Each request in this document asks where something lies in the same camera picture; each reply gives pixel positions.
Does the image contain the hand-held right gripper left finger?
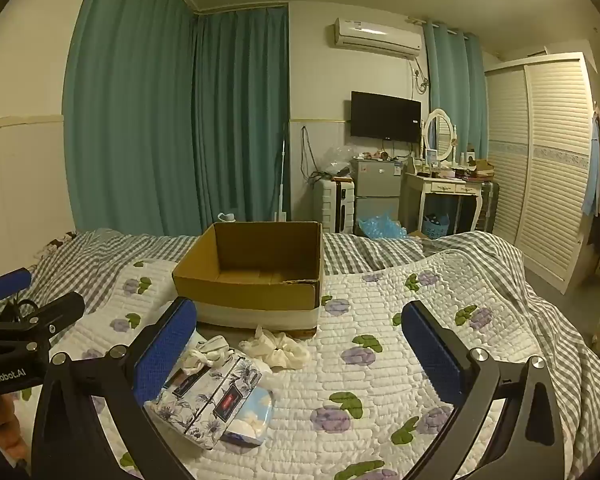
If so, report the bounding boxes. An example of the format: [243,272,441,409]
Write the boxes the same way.
[30,296,201,480]

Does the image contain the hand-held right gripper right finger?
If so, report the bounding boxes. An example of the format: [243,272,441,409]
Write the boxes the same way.
[401,300,568,480]

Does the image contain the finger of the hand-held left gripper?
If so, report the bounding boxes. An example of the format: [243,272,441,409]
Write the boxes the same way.
[0,268,33,311]
[10,291,86,333]

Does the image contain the white knotted cloth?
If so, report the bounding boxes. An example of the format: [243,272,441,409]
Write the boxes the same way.
[179,335,233,373]

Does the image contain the floral printed pouch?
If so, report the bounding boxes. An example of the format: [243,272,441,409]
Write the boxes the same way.
[144,345,265,451]

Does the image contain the brown cardboard box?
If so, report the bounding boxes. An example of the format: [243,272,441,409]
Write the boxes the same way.
[172,221,325,338]

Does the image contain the light blue tissue packet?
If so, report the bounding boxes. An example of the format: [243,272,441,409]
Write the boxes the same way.
[222,387,275,447]

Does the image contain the cream scrunchie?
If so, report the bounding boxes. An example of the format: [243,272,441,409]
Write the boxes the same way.
[239,325,312,372]

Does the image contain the person's left hand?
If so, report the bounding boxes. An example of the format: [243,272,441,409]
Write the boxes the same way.
[0,393,32,462]

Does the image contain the grey gingham bed sheet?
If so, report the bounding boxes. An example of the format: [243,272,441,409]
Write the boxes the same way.
[27,230,600,461]

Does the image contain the white floral quilt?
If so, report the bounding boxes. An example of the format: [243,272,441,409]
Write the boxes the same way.
[50,247,581,480]

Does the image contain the blue plastic basket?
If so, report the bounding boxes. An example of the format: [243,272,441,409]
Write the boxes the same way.
[421,212,451,240]

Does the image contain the blue plastic bag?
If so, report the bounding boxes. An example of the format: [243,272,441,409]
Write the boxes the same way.
[356,212,409,240]

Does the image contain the grey suitcase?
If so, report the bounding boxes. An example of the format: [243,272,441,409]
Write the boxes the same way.
[480,180,501,233]

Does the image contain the white dressing table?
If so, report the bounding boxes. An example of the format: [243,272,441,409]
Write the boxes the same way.
[400,169,483,236]

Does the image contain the grey small fridge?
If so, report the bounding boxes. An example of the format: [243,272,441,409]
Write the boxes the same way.
[351,157,403,235]

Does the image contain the white suitcase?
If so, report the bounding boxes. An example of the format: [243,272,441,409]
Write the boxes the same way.
[314,177,356,235]

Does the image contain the brown box on table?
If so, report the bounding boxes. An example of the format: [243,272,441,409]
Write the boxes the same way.
[467,157,497,179]

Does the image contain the white mop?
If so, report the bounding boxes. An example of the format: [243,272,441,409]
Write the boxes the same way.
[276,132,289,222]

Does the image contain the wide teal curtain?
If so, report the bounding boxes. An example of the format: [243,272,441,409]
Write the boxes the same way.
[62,0,201,237]

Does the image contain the clear plastic bag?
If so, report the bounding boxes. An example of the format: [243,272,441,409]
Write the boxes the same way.
[325,145,354,179]

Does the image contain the white oval vanity mirror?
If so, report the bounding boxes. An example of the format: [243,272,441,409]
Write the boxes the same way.
[422,108,459,163]

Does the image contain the white louvred wardrobe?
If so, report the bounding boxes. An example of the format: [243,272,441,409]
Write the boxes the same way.
[484,51,600,295]

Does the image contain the narrow teal curtain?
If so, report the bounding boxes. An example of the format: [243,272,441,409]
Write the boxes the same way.
[422,20,489,161]

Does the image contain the white air conditioner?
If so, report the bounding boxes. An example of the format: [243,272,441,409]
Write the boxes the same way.
[334,16,423,59]

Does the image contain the black wall cables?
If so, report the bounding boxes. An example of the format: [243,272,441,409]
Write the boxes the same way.
[300,126,322,182]

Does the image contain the black wall television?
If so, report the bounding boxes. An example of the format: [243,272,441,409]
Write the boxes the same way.
[350,91,422,143]

